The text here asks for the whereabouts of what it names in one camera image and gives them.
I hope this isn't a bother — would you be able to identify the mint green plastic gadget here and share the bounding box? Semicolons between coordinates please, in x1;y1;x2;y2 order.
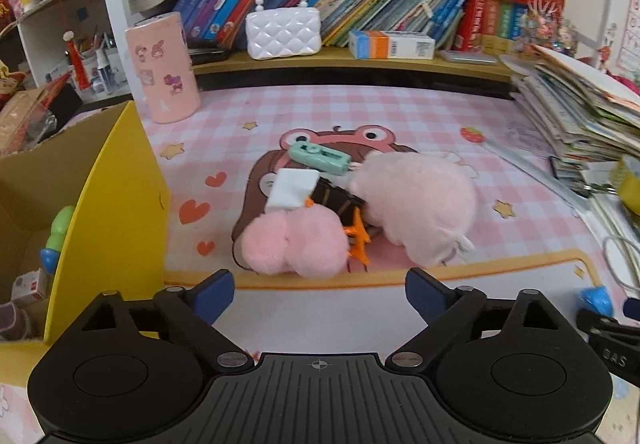
288;140;352;175

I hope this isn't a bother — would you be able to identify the wooden bookshelf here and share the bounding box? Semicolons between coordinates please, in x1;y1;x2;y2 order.
95;0;611;100

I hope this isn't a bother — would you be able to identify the green frog toy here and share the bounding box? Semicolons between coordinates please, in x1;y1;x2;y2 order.
40;205;77;275

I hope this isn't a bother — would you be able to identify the pink checked printed tablecloth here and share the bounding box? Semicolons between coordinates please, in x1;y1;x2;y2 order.
0;84;640;444

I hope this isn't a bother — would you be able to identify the yellow cardboard box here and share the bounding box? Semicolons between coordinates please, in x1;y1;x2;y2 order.
0;100;172;370

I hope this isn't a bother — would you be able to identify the white charger plug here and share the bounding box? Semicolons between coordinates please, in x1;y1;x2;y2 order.
264;167;318;212

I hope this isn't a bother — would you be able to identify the orange white carton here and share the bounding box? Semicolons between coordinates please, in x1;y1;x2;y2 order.
348;30;436;60

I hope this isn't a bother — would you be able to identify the white pen cup with brushes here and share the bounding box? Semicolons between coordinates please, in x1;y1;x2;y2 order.
62;27;128;98

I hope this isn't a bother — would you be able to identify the white cable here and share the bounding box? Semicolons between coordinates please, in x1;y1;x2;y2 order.
601;234;640;296

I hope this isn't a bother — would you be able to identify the grey purple toy truck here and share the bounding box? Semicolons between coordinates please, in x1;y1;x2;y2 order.
0;301;36;340

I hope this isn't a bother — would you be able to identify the pink plush pig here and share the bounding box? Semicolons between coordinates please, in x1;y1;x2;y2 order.
347;151;478;267

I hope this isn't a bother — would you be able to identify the colourful figure ornament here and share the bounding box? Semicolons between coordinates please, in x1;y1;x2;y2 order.
515;7;578;58

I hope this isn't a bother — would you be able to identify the small white red box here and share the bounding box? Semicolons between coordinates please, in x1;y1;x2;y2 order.
11;269;51;305

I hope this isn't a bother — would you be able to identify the white quilted pearl handbag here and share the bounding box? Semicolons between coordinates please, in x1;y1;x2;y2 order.
245;0;322;60

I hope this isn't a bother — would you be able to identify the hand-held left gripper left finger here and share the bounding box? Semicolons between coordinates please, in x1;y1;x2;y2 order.
75;268;253;372

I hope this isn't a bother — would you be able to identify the pink sticker cylinder container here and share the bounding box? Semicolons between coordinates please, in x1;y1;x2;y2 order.
125;12;202;124

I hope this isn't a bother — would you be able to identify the alphabet wall poster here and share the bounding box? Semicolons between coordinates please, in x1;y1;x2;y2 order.
617;0;640;80

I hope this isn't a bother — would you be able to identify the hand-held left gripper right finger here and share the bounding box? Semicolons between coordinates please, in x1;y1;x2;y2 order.
386;267;568;370

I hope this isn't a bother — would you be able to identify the clear plastic bag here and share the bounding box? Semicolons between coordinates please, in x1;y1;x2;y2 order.
0;72;83;157

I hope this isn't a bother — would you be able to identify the white cabinet shelf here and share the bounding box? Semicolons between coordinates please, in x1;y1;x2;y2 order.
0;0;131;105

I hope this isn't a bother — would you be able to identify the stack of papers and booklets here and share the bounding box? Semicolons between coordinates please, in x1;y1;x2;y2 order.
500;44;640;162

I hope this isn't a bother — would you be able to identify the pink fluffy pompom plush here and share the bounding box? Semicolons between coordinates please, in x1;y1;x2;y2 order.
239;211;353;279

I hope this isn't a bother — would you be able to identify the yellow tape roll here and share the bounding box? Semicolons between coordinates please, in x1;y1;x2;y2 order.
617;157;640;215

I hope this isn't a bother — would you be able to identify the dark toy with orange legs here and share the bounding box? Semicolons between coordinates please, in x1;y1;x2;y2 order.
305;177;373;265

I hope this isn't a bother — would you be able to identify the clear plastic ruler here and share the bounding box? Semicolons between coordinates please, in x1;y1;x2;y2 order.
482;137;591;211

